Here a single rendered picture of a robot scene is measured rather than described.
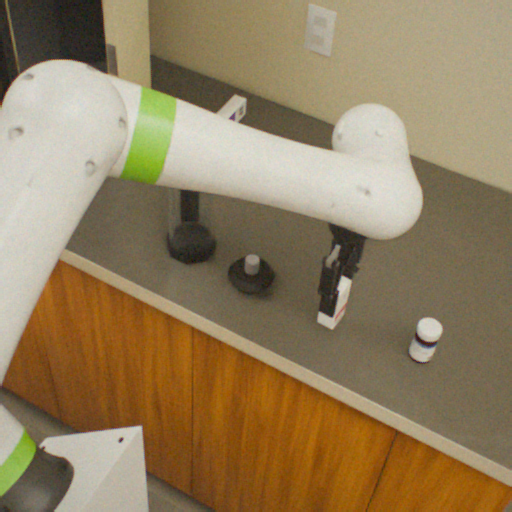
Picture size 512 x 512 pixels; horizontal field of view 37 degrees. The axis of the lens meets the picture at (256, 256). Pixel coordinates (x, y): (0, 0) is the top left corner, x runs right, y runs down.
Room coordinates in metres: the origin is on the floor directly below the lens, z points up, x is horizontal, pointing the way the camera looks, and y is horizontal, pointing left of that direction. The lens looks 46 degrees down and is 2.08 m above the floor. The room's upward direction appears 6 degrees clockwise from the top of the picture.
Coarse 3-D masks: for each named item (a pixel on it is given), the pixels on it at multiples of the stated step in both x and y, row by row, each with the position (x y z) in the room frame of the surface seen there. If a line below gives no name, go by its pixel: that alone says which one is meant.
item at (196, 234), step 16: (176, 192) 1.05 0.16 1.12; (192, 192) 1.05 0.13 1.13; (176, 208) 1.05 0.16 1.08; (192, 208) 1.05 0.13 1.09; (208, 208) 1.07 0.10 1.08; (176, 224) 1.05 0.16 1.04; (192, 224) 1.05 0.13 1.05; (208, 224) 1.07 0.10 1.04; (176, 240) 1.05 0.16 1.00; (192, 240) 1.05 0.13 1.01; (208, 240) 1.07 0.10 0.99
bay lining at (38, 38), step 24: (24, 0) 1.51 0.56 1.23; (48, 0) 1.58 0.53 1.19; (72, 0) 1.61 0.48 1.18; (96, 0) 1.63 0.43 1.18; (24, 24) 1.50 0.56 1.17; (48, 24) 1.57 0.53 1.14; (72, 24) 1.61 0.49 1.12; (96, 24) 1.63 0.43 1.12; (24, 48) 1.49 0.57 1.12; (48, 48) 1.56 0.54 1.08; (72, 48) 1.60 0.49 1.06; (96, 48) 1.62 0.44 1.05
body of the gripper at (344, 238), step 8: (328, 224) 0.91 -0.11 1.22; (336, 232) 0.89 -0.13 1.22; (344, 232) 0.88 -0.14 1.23; (352, 232) 0.88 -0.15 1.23; (336, 240) 0.89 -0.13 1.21; (344, 240) 0.88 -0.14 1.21; (352, 240) 0.88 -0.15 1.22; (360, 240) 0.88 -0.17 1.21; (344, 248) 0.88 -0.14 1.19; (344, 256) 0.89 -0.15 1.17
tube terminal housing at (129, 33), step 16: (112, 0) 1.35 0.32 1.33; (128, 0) 1.39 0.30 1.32; (144, 0) 1.44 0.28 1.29; (112, 16) 1.35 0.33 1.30; (128, 16) 1.39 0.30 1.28; (144, 16) 1.44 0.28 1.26; (112, 32) 1.35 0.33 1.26; (128, 32) 1.39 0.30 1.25; (144, 32) 1.44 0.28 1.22; (128, 48) 1.38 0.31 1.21; (144, 48) 1.43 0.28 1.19; (16, 64) 1.48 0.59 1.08; (128, 64) 1.38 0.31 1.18; (144, 64) 1.43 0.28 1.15; (128, 80) 1.38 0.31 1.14; (144, 80) 1.43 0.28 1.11
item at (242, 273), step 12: (240, 264) 1.02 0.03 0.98; (252, 264) 1.00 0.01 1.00; (264, 264) 1.03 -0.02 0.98; (228, 276) 1.00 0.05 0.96; (240, 276) 0.99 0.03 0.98; (252, 276) 1.00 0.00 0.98; (264, 276) 1.00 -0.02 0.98; (240, 288) 0.97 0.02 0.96; (252, 288) 0.97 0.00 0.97; (264, 288) 0.98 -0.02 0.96
